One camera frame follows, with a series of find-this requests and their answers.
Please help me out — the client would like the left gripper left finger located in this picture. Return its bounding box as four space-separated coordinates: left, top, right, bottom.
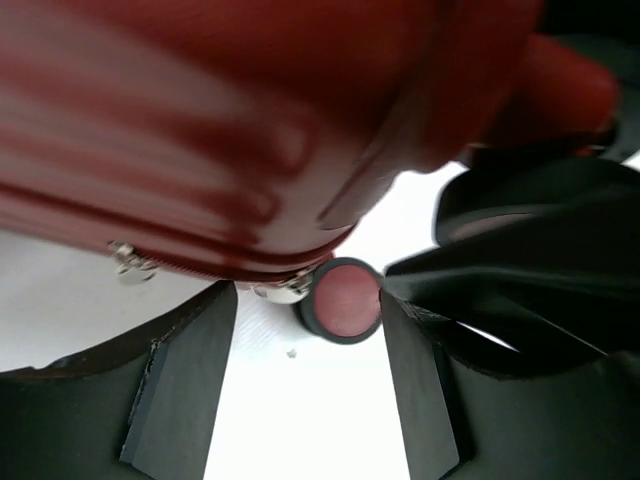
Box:
1 282 238 479

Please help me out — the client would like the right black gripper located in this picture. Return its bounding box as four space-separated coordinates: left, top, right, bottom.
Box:
385 159 639 360

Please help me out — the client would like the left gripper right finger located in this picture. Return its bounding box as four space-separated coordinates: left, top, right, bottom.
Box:
381 294 639 479

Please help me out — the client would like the red hard-shell suitcase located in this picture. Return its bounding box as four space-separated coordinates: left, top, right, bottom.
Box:
0 0 624 347

